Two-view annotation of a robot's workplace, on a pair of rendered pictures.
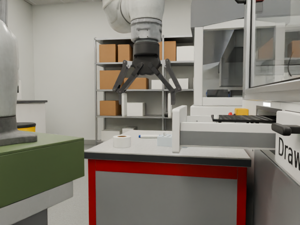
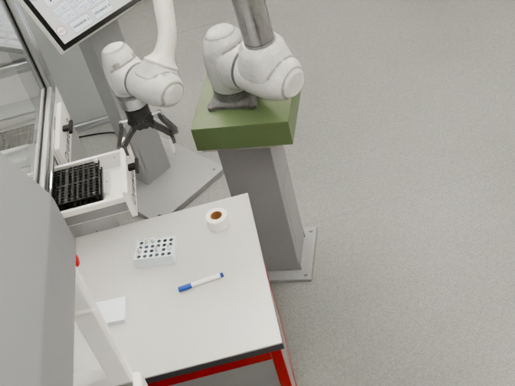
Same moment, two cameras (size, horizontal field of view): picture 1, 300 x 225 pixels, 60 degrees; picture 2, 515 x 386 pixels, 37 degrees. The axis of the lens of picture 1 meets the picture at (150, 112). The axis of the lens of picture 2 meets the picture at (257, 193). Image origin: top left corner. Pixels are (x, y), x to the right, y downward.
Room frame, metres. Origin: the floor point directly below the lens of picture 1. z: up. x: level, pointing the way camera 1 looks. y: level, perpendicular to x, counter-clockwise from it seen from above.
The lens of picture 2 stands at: (2.82, -0.08, 2.44)
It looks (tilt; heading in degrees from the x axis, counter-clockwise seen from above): 42 degrees down; 169
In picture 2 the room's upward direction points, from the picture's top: 15 degrees counter-clockwise
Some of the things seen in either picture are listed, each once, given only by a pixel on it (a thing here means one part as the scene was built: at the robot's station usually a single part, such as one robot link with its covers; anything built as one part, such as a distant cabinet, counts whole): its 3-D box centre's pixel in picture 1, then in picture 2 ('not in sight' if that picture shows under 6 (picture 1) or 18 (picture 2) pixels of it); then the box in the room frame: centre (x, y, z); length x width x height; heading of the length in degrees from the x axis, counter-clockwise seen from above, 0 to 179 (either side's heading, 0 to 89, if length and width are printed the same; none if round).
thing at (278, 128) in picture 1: (288, 129); (67, 127); (0.42, -0.23, 0.91); 0.07 x 0.04 x 0.01; 168
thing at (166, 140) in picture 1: (174, 140); (155, 251); (1.06, -0.10, 0.78); 0.12 x 0.08 x 0.04; 67
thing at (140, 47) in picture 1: (146, 59); (139, 116); (0.76, 0.01, 1.07); 0.08 x 0.07 x 0.09; 78
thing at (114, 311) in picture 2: not in sight; (104, 313); (1.20, -0.31, 0.77); 0.13 x 0.09 x 0.02; 75
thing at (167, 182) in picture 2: not in sight; (129, 99); (-0.23, 0.04, 0.51); 0.50 x 0.45 x 1.02; 26
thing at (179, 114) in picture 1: (181, 125); (128, 175); (0.77, -0.09, 0.87); 0.29 x 0.02 x 0.11; 168
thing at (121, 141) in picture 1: (122, 141); (217, 220); (1.03, 0.11, 0.78); 0.07 x 0.07 x 0.04
